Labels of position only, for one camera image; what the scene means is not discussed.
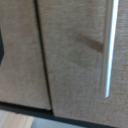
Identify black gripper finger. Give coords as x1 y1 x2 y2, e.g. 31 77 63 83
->
0 30 5 64

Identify beige wooden cabinet panel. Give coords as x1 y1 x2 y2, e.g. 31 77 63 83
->
0 0 52 111

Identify grey cabinet doors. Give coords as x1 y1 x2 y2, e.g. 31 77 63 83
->
35 0 128 128

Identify silver metal drawer handle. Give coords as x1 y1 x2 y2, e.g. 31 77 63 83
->
100 0 120 99

